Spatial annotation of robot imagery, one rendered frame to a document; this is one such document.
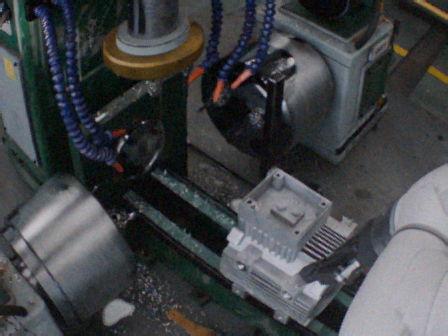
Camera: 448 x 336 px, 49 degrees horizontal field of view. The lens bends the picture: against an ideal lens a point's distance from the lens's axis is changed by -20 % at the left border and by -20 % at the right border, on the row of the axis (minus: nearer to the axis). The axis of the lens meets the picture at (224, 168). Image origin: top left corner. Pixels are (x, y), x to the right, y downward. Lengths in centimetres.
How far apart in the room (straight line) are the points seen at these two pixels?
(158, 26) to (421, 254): 58
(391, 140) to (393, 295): 114
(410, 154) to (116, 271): 96
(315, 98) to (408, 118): 57
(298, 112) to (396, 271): 71
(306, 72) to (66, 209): 60
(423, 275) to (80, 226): 59
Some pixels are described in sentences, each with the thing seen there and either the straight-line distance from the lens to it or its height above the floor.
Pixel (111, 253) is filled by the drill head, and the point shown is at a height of 110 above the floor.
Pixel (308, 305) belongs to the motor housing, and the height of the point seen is 105.
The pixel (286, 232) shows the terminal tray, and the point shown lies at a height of 114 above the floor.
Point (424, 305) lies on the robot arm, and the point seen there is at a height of 145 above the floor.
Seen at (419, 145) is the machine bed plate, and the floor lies 80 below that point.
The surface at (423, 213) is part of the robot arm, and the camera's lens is 61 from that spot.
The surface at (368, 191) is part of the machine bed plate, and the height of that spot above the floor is 80.
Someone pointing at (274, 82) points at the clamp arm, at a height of 125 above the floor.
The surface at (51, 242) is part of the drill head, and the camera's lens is 92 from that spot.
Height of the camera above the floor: 188
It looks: 47 degrees down
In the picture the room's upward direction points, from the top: 2 degrees clockwise
